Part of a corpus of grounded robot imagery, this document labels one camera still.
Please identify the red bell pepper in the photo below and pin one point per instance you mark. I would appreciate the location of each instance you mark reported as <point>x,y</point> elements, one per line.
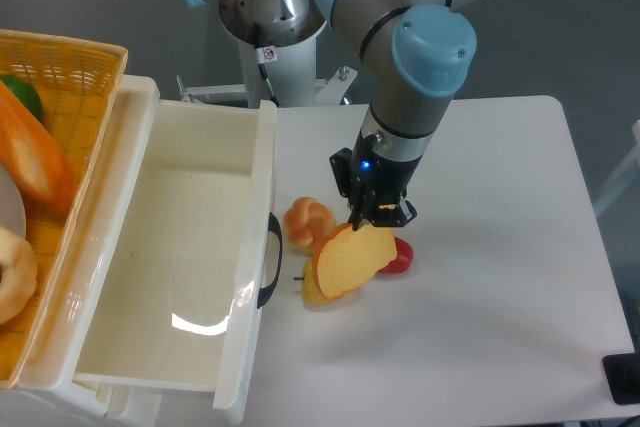
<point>403,260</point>

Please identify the orange bread slice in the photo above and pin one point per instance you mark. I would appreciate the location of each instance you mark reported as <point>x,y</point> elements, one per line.
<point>350,258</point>

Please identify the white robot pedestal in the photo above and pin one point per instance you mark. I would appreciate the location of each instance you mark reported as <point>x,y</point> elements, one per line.
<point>285,75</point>

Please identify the orange baguette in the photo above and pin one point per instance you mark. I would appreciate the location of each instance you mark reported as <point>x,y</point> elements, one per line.
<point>33,158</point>

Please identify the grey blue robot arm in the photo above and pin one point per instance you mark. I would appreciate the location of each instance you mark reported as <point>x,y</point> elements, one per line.
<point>419,51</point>

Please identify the black drawer handle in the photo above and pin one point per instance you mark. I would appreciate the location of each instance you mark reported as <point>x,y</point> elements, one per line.
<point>272,261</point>

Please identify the white drawer cabinet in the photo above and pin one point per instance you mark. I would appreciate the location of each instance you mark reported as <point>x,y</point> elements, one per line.
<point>47,393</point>

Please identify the white plate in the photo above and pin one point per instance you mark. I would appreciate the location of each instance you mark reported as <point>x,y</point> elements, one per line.
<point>12,210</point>

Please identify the yellow bell pepper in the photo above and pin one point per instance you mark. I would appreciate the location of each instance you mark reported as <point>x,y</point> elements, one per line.
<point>310,293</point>

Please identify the green fruit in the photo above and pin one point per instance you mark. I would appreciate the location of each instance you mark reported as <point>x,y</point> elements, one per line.
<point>26,93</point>

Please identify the white upper drawer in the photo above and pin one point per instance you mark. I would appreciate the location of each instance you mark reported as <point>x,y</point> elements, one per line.
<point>181,303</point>

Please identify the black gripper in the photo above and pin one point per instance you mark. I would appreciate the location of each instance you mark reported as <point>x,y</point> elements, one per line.
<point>373,178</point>

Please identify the braided bread roll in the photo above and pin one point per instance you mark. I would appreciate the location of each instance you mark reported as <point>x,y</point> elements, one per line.
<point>307,224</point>

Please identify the beige bagel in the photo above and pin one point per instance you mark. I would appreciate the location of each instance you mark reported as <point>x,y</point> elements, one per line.
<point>18,274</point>

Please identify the black device at edge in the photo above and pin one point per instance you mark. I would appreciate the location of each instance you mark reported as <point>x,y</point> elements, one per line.
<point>622,374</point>

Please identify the orange woven basket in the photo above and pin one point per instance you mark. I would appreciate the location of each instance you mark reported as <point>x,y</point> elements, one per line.
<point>77,81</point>

